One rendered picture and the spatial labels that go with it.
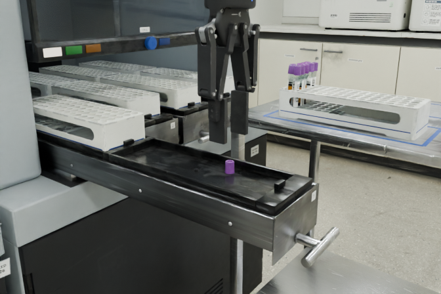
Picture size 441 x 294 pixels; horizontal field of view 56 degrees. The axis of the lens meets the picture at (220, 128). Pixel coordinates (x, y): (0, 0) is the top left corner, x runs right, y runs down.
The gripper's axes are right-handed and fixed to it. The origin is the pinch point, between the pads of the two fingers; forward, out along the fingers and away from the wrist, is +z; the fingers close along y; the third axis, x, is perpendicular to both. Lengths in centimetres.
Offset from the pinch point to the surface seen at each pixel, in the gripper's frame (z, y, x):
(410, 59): 15, -226, -24
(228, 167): 7.9, 0.6, 0.4
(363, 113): 6.2, -39.8, 8.4
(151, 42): -8.6, -16.9, -33.8
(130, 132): 5.8, 1.9, -21.1
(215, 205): 9.7, 9.6, 4.7
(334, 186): 89, -178, -48
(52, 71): 3, -23, -85
